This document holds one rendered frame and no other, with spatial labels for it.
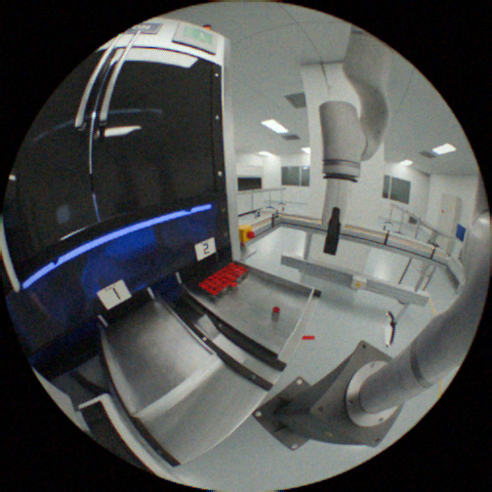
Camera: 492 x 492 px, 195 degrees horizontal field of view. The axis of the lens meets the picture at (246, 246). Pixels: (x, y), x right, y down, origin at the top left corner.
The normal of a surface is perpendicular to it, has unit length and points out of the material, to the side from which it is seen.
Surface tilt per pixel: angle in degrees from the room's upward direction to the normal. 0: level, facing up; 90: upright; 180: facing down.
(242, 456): 0
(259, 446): 0
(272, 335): 0
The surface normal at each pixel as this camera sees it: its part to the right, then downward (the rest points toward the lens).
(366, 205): -0.62, 0.36
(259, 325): -0.04, -0.90
